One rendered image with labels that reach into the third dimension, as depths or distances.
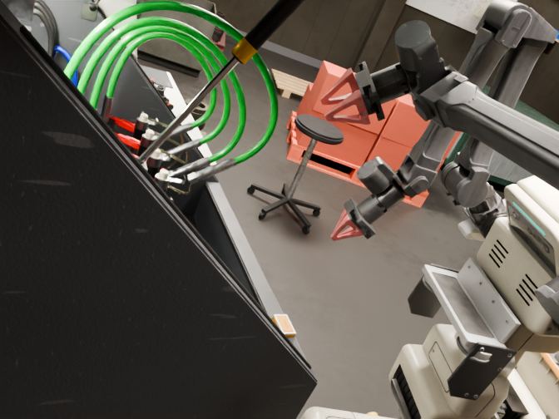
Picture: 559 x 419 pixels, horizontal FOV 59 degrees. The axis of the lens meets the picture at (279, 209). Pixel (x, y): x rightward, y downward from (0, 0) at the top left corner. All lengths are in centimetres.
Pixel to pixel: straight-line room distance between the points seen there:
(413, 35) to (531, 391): 103
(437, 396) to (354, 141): 315
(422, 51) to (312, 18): 720
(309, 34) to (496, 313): 716
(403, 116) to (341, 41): 414
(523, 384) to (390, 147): 299
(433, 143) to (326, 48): 706
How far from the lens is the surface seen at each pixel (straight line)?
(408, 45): 85
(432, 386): 133
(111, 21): 81
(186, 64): 530
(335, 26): 812
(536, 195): 112
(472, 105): 80
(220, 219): 121
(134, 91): 119
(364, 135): 423
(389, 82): 90
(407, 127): 424
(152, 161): 100
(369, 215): 120
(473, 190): 123
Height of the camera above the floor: 157
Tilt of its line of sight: 28 degrees down
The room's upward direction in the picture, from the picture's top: 24 degrees clockwise
